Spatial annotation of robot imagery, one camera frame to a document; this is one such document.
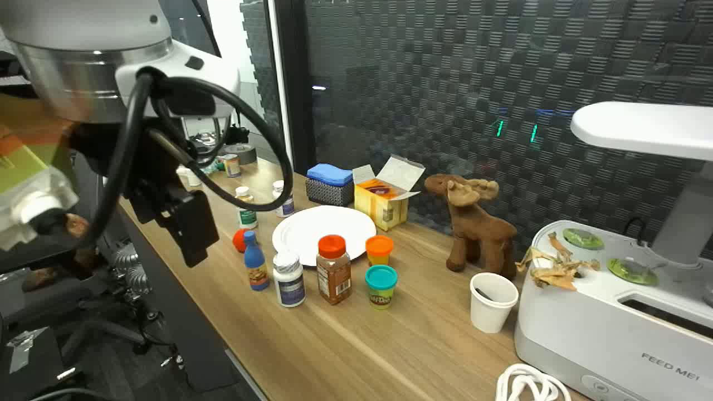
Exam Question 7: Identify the white paper cup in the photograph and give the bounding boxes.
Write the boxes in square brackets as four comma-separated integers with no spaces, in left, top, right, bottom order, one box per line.
[468,270,521,336]

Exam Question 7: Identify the red strawberry toy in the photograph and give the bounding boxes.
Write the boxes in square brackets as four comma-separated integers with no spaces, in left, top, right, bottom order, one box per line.
[229,227,253,256]

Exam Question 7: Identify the white hydroponic garden appliance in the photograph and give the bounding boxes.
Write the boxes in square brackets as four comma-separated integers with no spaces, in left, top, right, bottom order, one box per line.
[512,99,713,401]

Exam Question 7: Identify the green fruit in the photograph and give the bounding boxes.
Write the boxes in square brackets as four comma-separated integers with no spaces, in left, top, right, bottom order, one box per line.
[562,225,607,251]

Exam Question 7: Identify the green plant pod lid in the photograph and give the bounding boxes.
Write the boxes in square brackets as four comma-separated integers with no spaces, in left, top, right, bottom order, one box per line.
[607,256,663,286]

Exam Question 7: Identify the yellow open cardboard box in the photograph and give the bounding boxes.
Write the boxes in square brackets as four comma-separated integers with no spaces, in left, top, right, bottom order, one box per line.
[351,154,428,232]

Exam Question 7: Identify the white paper plate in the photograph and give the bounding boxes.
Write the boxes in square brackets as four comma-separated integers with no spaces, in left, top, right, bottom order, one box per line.
[270,205,380,266]

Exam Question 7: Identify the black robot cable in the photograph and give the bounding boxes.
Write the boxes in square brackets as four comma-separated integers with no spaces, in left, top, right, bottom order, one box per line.
[81,64,296,251]

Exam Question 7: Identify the small white pill bottle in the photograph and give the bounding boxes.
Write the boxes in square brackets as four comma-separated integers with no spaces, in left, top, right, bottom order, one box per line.
[270,178,296,217]

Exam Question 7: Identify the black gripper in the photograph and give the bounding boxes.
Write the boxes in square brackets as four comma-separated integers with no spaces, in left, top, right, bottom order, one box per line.
[120,119,220,270]

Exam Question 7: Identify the large white pill bottle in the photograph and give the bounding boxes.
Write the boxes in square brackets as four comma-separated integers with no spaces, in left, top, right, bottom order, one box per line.
[270,251,308,309]

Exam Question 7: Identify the orange lid dough tub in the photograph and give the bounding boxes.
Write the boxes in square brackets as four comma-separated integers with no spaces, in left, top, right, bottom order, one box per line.
[364,234,397,266]

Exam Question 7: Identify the brown plush toy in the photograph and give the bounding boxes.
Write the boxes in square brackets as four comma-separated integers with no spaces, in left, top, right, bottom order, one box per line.
[62,212,97,240]

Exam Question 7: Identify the red lid spice jar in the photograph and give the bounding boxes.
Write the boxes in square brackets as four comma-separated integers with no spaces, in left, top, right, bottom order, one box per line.
[315,234,355,307]

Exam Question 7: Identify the blue box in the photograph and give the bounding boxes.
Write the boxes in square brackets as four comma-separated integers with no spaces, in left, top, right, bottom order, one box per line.
[303,175,357,206]

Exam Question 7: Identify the small tin can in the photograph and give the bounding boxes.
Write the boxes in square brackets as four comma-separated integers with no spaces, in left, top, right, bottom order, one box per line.
[219,150,244,178]

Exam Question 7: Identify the brown moose plush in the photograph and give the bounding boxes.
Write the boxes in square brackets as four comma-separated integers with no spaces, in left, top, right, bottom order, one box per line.
[423,170,519,277]

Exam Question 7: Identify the dark round container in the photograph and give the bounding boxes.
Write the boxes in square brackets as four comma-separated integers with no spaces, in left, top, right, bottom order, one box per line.
[226,141,259,166]

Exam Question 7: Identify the green label white bottle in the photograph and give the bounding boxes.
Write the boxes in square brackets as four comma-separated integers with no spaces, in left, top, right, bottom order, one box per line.
[235,185,260,232]

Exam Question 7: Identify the black office chair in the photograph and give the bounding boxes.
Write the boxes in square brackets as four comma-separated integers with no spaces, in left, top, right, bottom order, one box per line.
[0,240,187,401]

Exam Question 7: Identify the teal lid dough tub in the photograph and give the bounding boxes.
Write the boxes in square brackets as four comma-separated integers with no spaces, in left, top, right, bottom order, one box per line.
[364,263,401,307]

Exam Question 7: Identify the white coiled cable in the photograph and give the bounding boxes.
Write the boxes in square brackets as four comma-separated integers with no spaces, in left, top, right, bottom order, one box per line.
[495,361,573,401]

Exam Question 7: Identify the dried plant roots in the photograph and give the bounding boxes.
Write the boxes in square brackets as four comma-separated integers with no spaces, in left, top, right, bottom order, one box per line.
[518,228,602,291]

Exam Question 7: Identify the blue sponge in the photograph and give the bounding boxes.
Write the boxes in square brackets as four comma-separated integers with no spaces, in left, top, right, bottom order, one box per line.
[306,163,355,188]

